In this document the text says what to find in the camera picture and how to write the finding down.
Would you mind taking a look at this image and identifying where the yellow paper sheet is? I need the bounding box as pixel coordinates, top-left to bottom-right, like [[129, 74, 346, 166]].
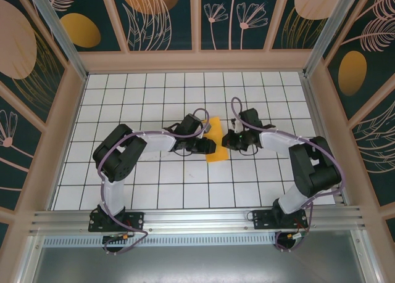
[[202, 117, 230, 164]]

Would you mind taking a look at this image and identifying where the grey metal sheet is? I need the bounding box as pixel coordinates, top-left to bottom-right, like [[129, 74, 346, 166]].
[[30, 245, 368, 283]]

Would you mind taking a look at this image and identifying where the small black controller board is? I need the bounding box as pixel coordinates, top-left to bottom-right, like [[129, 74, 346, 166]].
[[102, 232, 132, 244], [285, 231, 310, 242]]

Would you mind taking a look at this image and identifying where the pink disc gold stems panel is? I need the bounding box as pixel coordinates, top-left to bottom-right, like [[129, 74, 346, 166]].
[[270, 0, 343, 51]]

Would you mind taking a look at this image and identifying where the orange disc white leaves panel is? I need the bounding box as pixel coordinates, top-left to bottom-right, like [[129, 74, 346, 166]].
[[110, 0, 198, 52]]

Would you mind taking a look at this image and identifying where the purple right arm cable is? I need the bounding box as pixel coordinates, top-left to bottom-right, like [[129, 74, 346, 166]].
[[230, 97, 345, 253]]

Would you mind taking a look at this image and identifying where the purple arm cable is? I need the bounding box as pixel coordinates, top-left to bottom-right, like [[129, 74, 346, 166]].
[[230, 97, 345, 253], [97, 107, 214, 256]]

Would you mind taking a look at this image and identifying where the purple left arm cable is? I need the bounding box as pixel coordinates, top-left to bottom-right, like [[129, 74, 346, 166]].
[[97, 107, 214, 256]]

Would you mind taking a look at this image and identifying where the aluminium mounting rail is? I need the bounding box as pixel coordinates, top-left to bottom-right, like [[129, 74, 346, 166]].
[[29, 205, 367, 236]]

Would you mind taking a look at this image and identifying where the aluminium table edge rail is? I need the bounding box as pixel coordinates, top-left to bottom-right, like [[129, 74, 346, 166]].
[[301, 75, 348, 207]]

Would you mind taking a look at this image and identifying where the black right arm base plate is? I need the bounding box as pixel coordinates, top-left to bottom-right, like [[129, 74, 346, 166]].
[[252, 209, 308, 231]]

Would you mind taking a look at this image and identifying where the grey slotted cable duct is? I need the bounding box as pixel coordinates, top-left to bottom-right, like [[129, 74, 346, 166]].
[[43, 236, 278, 248]]

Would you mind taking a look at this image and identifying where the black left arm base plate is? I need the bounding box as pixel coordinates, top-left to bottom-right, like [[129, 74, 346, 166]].
[[88, 211, 145, 233]]

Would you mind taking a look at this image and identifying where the pink flowers wall panel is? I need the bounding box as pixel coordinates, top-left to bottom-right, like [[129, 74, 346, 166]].
[[197, 0, 278, 52]]

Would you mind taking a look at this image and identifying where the orange oval fern wall panel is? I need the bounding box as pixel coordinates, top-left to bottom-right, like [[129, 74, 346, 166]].
[[322, 0, 395, 122]]

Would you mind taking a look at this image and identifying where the pink fern leaves wall panel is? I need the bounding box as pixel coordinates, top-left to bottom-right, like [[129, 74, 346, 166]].
[[347, 88, 395, 210]]

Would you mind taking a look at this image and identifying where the aluminium frame post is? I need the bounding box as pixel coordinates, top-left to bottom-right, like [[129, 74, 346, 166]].
[[17, 233, 43, 283], [302, 0, 376, 78], [25, 0, 89, 81], [351, 230, 382, 283]]

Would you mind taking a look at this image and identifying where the yellow oval wall panel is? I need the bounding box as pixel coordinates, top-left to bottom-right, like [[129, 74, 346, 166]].
[[36, 0, 129, 53]]

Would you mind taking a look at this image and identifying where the flower and stems wall panel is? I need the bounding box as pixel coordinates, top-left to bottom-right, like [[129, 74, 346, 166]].
[[0, 79, 47, 215]]

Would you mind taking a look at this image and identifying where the large pink disc wall panel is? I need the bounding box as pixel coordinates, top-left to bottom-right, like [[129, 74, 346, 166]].
[[0, 0, 70, 128]]

